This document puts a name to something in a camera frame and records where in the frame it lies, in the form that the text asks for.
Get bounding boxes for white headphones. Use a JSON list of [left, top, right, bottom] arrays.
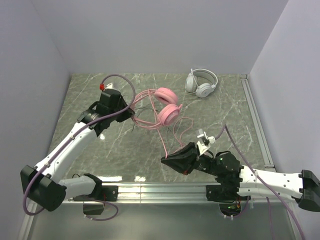
[[185, 68, 219, 98]]

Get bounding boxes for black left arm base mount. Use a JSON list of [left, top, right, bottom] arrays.
[[81, 184, 119, 222]]

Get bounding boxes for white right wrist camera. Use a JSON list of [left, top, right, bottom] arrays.
[[196, 128, 216, 156]]

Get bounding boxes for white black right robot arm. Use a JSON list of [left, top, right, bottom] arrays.
[[161, 142, 320, 212]]

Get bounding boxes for pink headphones with cable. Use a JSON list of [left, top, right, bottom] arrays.
[[130, 87, 194, 158]]

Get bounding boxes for aluminium right side rail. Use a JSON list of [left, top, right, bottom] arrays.
[[240, 74, 276, 172]]

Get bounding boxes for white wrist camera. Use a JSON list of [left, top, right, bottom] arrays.
[[99, 82, 119, 95], [196, 128, 216, 156]]

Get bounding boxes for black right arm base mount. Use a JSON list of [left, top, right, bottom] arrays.
[[205, 184, 251, 221]]

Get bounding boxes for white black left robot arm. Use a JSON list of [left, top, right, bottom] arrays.
[[20, 88, 134, 216]]

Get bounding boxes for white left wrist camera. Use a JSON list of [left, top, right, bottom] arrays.
[[99, 82, 119, 95]]

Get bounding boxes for aluminium front rail frame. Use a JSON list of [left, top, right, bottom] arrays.
[[18, 182, 299, 240]]

